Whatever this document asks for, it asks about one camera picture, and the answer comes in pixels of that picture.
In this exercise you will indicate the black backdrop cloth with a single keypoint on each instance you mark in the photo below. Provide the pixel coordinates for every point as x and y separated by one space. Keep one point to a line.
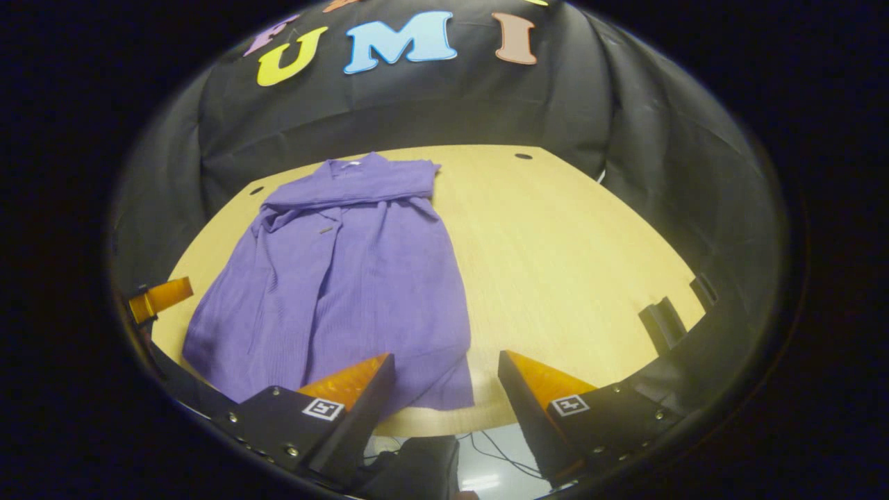
486 104

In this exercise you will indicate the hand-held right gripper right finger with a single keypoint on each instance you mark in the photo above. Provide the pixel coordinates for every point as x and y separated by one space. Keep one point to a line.
528 423

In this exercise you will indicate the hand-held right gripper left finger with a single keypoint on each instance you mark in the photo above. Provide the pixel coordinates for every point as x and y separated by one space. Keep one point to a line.
361 423

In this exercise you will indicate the purple button shirt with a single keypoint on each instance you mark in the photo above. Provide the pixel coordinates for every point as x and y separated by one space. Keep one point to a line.
347 278

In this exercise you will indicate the dark bulky object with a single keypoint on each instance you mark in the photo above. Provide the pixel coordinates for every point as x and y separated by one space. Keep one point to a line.
413 469

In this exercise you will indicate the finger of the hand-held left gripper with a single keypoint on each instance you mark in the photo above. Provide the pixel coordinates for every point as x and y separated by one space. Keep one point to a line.
163 297

